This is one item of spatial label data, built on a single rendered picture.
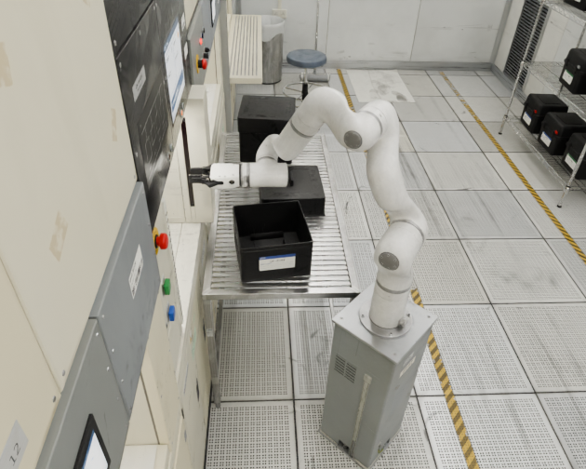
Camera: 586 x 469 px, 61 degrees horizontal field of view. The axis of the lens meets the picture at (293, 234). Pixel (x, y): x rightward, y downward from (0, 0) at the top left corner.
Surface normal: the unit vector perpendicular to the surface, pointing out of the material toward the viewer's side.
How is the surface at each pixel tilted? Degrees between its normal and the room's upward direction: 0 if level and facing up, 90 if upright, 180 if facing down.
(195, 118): 90
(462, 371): 0
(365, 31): 90
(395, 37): 90
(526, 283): 0
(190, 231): 0
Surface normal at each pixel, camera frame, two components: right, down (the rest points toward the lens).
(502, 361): 0.04, -0.78
